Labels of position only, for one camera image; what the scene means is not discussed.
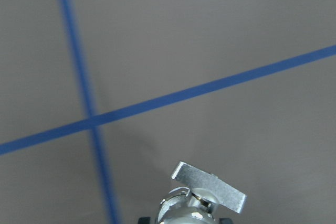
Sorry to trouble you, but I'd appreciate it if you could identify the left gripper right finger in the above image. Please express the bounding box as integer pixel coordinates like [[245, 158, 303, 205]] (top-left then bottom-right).
[[219, 218, 233, 224]]

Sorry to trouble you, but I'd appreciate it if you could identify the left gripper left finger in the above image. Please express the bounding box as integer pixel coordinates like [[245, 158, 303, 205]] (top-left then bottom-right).
[[138, 217, 151, 224]]

